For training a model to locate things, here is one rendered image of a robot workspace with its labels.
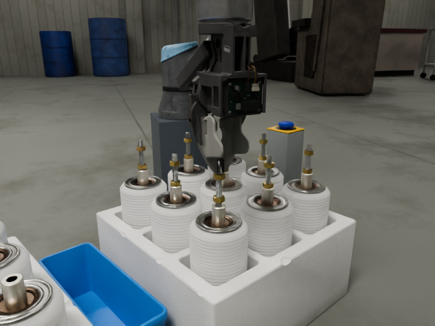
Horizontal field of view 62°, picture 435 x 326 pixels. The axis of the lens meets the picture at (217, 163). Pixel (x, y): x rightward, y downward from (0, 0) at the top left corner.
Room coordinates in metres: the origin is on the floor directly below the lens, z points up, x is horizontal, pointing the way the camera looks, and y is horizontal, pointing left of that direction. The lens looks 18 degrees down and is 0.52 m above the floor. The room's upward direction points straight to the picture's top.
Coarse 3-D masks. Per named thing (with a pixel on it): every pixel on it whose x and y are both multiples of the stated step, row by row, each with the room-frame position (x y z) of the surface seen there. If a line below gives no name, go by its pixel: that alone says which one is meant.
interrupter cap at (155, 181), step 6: (126, 180) 0.71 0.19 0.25; (132, 180) 0.71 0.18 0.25; (150, 180) 0.72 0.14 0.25; (156, 180) 0.71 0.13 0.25; (126, 186) 0.68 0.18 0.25; (132, 186) 0.68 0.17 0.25; (138, 186) 0.68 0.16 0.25; (144, 186) 0.68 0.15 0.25; (150, 186) 0.68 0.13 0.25; (156, 186) 0.69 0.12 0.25
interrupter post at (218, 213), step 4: (212, 204) 0.53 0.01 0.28; (224, 204) 0.53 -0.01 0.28; (212, 208) 0.53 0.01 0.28; (216, 208) 0.52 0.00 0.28; (220, 208) 0.52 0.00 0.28; (224, 208) 0.53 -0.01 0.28; (212, 212) 0.53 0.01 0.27; (216, 212) 0.52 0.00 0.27; (220, 212) 0.52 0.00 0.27; (224, 212) 0.53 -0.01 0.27; (212, 216) 0.53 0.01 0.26; (216, 216) 0.52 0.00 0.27; (220, 216) 0.52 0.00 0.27; (224, 216) 0.53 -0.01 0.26; (212, 220) 0.53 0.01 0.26; (216, 220) 0.52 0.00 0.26; (220, 220) 0.52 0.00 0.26; (224, 220) 0.53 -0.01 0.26; (216, 224) 0.52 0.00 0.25; (220, 224) 0.52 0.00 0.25
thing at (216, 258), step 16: (192, 224) 0.53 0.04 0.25; (192, 240) 0.51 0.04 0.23; (208, 240) 0.49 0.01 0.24; (224, 240) 0.49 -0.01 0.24; (240, 240) 0.50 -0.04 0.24; (192, 256) 0.51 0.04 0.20; (208, 256) 0.49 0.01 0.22; (224, 256) 0.48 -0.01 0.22; (240, 256) 0.50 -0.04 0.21; (208, 272) 0.49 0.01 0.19; (224, 272) 0.48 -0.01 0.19; (240, 272) 0.50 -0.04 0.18
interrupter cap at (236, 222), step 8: (200, 216) 0.55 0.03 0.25; (208, 216) 0.55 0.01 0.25; (232, 216) 0.55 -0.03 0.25; (200, 224) 0.52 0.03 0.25; (208, 224) 0.52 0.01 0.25; (224, 224) 0.52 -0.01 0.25; (232, 224) 0.52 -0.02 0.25; (240, 224) 0.52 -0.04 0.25; (208, 232) 0.50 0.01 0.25; (216, 232) 0.49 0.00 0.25; (224, 232) 0.50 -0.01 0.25
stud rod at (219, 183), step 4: (220, 168) 0.53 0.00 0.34; (220, 172) 0.53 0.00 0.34; (216, 180) 0.53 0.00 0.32; (220, 180) 0.53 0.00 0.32; (216, 184) 0.53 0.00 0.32; (220, 184) 0.53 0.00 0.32; (216, 188) 0.53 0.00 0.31; (220, 188) 0.53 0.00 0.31; (216, 192) 0.53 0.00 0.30; (220, 192) 0.53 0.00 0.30; (216, 196) 0.53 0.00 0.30; (220, 196) 0.53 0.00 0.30; (216, 204) 0.53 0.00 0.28; (220, 204) 0.53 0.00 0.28
